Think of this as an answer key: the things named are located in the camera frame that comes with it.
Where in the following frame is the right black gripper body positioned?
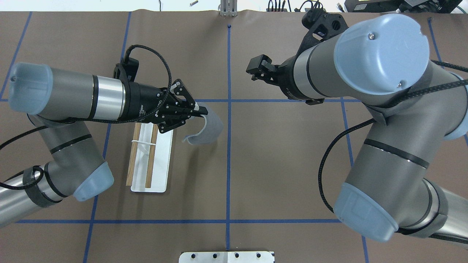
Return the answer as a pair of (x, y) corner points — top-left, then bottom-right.
(272, 58), (324, 105)

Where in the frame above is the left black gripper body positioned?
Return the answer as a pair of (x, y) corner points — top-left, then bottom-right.
(128, 79), (196, 133)

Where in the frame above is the grey blue microfibre towel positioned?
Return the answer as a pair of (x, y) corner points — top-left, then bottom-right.
(182, 103), (223, 145)

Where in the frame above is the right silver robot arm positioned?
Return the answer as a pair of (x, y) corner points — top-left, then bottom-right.
(246, 12), (467, 246)

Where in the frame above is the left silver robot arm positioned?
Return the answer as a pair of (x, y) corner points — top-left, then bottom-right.
(1, 59), (208, 226)

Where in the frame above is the upper wooden rack dowel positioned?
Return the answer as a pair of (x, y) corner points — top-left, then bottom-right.
(126, 123), (141, 186)

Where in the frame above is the wooden rack dowel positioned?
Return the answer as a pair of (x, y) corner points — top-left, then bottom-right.
(145, 124), (158, 188)
(126, 123), (141, 186)

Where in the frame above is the lower wooden rack dowel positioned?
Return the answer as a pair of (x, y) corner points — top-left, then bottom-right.
(145, 124), (158, 188)

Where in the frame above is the black laptop computer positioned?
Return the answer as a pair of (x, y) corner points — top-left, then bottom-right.
(344, 0), (462, 14)

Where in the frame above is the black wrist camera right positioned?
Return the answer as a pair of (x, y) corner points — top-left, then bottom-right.
(297, 10), (349, 55)

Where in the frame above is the aluminium frame post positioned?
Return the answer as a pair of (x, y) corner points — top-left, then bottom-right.
(218, 0), (238, 17)

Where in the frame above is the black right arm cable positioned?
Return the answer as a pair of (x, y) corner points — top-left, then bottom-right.
(318, 60), (468, 245)

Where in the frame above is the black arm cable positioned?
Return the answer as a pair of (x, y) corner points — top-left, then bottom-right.
(0, 45), (172, 190)
(318, 60), (468, 245)

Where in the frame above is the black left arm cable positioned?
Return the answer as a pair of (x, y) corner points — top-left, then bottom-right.
(0, 45), (172, 190)

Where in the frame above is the white central pedestal column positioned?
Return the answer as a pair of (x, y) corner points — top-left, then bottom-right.
(178, 251), (276, 263)

